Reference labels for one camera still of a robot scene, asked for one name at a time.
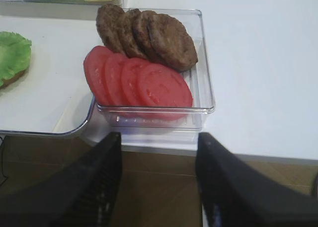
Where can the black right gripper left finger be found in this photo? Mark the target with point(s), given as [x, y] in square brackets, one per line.
[81, 195]

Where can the green lettuce leaf on bun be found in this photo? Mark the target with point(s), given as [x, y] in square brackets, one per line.
[14, 49]

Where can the metal tray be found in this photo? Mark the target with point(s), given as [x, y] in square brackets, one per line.
[52, 98]

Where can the clear patty and tomato container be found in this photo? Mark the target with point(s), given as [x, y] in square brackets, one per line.
[197, 78]

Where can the brown burger patty leftmost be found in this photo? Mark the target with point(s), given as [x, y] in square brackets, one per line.
[107, 24]

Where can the brown burger patty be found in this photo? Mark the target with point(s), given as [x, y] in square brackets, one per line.
[126, 35]
[171, 41]
[107, 24]
[141, 35]

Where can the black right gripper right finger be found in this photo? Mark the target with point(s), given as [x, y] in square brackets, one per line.
[235, 195]

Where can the red tomato slice front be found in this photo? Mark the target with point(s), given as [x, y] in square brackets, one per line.
[160, 86]

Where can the brown burger patty front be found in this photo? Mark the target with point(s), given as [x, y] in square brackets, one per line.
[171, 41]

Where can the bottom burger bun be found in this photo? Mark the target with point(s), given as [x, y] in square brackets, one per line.
[11, 73]

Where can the red tomato slice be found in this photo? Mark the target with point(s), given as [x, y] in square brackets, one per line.
[112, 79]
[160, 86]
[129, 76]
[93, 66]

